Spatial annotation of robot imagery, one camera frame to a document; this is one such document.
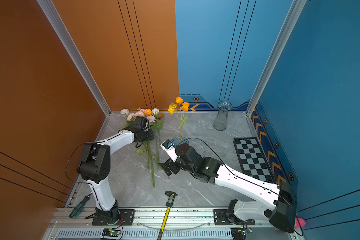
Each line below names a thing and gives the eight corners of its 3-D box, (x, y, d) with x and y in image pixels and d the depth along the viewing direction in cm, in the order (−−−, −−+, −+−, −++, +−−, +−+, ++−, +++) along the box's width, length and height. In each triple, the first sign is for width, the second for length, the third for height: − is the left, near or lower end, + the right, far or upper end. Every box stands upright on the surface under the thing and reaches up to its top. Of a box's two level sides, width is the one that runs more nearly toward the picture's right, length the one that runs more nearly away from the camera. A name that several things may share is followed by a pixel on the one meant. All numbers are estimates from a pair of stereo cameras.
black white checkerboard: (243, 182, 87) (245, 179, 84) (233, 141, 105) (234, 137, 102) (270, 182, 87) (274, 179, 84) (255, 141, 105) (258, 137, 102)
